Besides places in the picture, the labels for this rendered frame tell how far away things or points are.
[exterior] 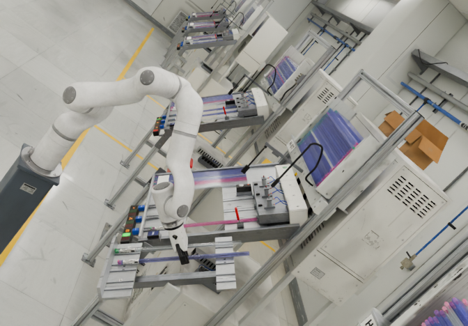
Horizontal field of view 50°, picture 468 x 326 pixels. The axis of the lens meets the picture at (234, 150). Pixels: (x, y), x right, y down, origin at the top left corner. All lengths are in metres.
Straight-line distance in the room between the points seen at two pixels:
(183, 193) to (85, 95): 0.60
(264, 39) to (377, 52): 1.84
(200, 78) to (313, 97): 3.42
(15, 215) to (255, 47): 4.86
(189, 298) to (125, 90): 1.01
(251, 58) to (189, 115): 4.99
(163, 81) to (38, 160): 0.70
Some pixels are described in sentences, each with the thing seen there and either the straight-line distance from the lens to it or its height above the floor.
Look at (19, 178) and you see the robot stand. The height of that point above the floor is 0.63.
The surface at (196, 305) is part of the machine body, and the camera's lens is 2.43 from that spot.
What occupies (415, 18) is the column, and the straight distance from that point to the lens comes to 5.50.
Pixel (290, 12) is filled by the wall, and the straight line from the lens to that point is 10.91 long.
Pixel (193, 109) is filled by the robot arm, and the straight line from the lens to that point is 1.79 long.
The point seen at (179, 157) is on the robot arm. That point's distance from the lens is 1.79.
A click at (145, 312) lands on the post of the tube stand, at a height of 0.65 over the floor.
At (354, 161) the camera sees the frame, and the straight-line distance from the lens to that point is 2.13.
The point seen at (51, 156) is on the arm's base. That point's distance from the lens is 2.24.
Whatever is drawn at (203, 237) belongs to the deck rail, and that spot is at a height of 0.91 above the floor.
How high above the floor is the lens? 1.83
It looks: 15 degrees down
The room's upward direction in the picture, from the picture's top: 41 degrees clockwise
